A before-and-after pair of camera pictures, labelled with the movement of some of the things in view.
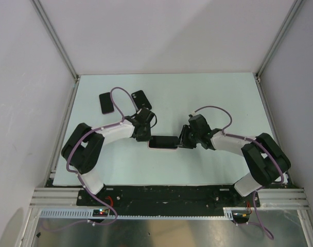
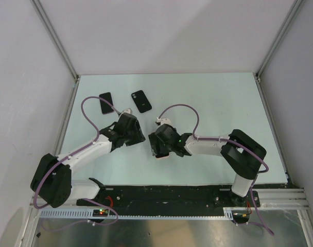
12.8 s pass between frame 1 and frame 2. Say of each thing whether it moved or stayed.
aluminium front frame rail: stayed
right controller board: stayed
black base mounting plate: stayed
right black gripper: moved
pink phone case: moved
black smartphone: moved
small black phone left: stayed
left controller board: stayed
